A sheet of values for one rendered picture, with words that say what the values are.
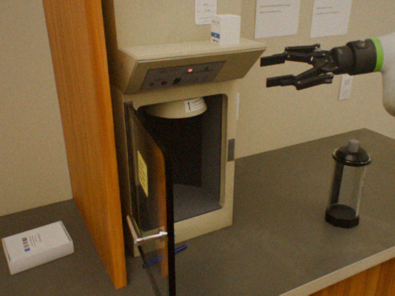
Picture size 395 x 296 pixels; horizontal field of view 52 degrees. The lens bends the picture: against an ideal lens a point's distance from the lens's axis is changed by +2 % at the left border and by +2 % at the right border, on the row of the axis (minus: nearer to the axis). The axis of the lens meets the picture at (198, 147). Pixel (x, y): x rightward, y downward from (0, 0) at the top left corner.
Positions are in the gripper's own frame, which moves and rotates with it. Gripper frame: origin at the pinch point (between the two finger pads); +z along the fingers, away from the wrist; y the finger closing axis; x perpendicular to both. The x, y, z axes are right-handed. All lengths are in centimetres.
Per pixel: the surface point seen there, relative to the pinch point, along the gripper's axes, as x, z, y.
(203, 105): 1.7, 20.6, 7.2
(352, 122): 83, -53, -39
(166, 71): -19.8, 27.7, 15.2
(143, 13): -26.3, 30.9, 3.4
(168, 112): -1.7, 29.7, 10.9
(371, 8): 37, -60, -66
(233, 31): -20.6, 11.9, 6.5
